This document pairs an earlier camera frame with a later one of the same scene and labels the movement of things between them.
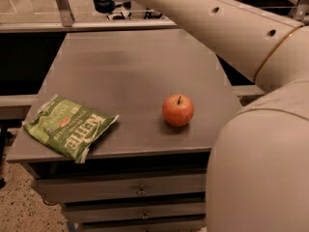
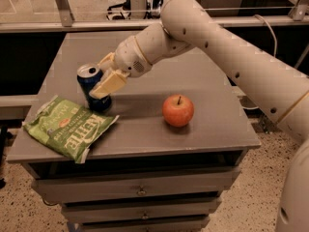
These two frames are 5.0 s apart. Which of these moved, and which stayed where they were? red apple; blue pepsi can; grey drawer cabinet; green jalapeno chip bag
Moved: blue pepsi can
Stayed: grey drawer cabinet; green jalapeno chip bag; red apple
